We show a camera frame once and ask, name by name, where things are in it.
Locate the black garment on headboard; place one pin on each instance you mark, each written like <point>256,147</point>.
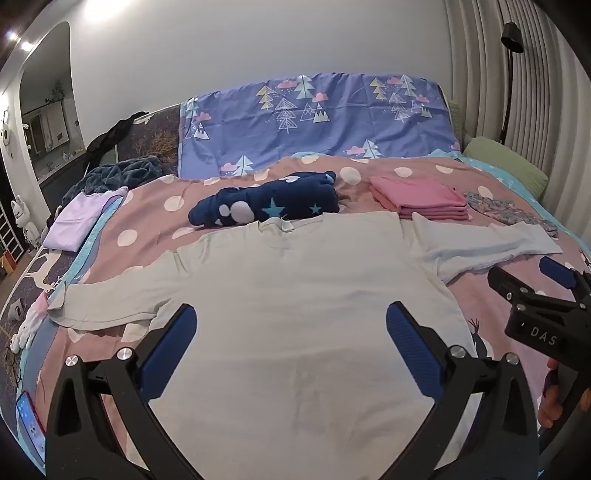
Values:
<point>108,140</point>

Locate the black floor lamp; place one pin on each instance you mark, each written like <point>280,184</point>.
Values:
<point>512,40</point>

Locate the floral patterned cloth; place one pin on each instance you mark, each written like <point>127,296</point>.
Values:
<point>507,213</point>

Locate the green pillow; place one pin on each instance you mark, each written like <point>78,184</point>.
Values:
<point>494,153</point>

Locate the lavender folded garment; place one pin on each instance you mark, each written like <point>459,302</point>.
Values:
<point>76,220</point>

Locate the person's right hand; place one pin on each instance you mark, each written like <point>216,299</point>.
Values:
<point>550,409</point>

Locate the beige curtain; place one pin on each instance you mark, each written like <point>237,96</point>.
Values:
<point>550,114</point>

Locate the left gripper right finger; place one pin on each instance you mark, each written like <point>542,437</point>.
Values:
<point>482,424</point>

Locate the white plush toy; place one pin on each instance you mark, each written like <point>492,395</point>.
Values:
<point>35,315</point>

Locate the pink folded clothes stack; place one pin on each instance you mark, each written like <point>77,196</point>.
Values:
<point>425,196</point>

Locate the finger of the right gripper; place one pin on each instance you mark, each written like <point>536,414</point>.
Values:
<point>512,283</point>
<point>569,278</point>

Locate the smartphone with red case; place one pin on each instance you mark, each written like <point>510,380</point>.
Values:
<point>32,425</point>

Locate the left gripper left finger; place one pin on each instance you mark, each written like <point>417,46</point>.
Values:
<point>80,440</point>

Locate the dark teal fuzzy blanket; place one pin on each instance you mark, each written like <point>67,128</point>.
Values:
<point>110,177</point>

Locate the blue tree-patterned pillow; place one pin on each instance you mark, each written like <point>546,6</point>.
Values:
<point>362,116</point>

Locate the white cat figurine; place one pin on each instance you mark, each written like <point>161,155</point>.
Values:
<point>23,220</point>

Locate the navy star-patterned folded garment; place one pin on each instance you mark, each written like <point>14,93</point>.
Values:
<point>297,196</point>

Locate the light grey long-sleeve shirt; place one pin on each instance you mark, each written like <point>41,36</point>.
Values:
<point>292,373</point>

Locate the dark patterned pillow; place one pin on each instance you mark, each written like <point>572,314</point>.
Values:
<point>155,134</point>

